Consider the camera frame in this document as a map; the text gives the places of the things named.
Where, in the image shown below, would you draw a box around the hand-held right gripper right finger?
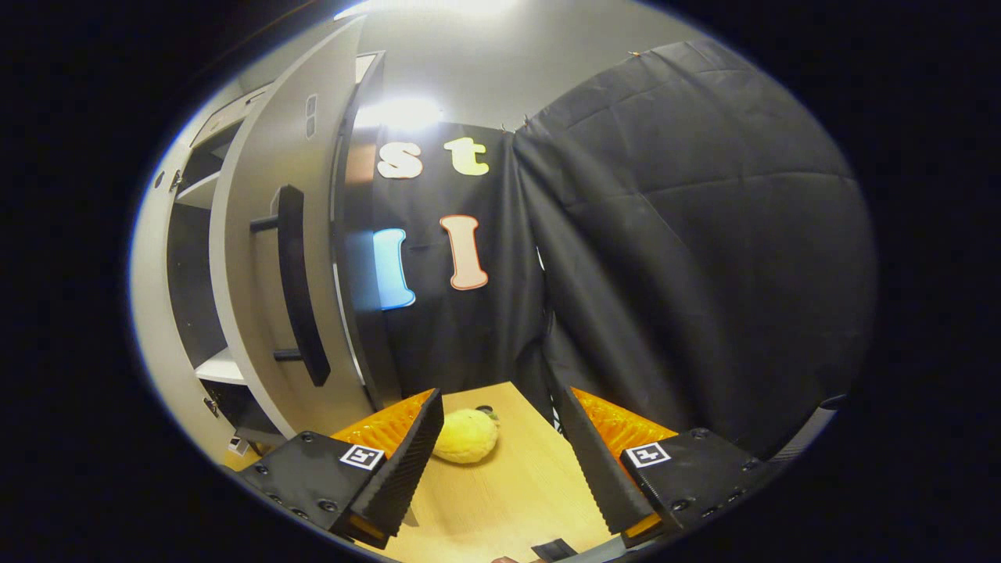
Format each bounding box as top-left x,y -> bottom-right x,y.
557,385 -> 779,548

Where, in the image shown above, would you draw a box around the large ceiling light panel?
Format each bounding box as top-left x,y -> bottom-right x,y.
336,0 -> 521,20

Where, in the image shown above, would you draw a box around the grey cabinet with shelves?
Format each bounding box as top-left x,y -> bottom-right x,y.
156,51 -> 404,450

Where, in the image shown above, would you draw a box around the yellow plush toy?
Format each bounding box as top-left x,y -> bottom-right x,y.
432,408 -> 500,465

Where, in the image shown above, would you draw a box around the black backdrop cloth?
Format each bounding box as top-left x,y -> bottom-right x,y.
344,39 -> 877,462

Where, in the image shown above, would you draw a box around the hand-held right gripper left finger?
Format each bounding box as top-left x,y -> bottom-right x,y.
235,389 -> 444,550

